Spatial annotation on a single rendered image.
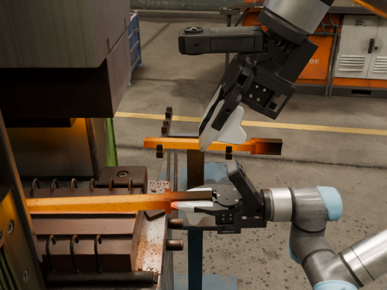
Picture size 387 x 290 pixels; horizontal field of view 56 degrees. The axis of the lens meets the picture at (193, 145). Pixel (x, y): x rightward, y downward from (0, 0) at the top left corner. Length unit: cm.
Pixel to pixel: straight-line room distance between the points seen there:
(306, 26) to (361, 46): 382
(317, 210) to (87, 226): 48
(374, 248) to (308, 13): 49
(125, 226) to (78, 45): 42
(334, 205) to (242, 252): 134
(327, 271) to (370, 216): 179
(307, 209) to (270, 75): 39
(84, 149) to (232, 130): 59
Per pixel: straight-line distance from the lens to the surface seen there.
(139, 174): 96
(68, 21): 50
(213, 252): 211
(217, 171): 148
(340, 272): 80
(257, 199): 79
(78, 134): 102
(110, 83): 56
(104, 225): 81
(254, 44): 50
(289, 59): 52
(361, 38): 429
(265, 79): 50
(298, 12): 48
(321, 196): 83
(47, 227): 84
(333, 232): 237
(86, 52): 50
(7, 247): 61
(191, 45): 49
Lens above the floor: 151
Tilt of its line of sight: 29 degrees down
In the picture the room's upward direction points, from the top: straight up
